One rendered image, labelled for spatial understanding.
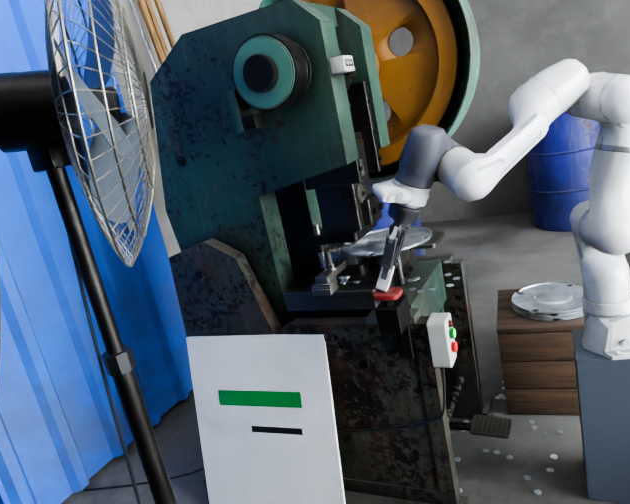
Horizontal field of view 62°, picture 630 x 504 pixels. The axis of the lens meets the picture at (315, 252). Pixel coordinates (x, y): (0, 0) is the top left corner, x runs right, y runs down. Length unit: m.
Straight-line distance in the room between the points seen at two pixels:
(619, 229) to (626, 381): 0.42
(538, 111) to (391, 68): 0.80
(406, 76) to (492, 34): 2.95
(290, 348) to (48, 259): 1.04
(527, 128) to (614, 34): 3.60
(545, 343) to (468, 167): 0.99
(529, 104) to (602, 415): 0.86
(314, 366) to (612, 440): 0.84
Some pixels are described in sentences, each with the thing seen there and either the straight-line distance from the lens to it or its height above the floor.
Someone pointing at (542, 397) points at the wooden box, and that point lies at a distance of 2.13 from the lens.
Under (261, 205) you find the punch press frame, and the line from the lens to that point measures 1.61.
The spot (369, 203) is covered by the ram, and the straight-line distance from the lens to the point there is 1.62.
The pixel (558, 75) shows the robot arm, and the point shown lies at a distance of 1.36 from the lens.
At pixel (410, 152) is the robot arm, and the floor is 1.08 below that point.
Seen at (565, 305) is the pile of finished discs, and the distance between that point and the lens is 2.09.
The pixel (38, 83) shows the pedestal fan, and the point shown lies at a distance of 1.01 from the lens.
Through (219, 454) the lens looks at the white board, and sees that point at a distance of 1.91.
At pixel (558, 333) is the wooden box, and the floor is 0.32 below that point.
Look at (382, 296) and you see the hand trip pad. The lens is 1.34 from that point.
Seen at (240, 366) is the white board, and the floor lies 0.49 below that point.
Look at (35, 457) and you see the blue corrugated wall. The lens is 2.28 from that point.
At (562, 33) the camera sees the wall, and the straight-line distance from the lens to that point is 4.83.
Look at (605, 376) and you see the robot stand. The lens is 1.62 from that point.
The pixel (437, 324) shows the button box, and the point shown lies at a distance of 1.43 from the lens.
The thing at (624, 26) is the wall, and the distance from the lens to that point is 4.84.
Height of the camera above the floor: 1.21
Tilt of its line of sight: 15 degrees down
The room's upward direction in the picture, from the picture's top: 12 degrees counter-clockwise
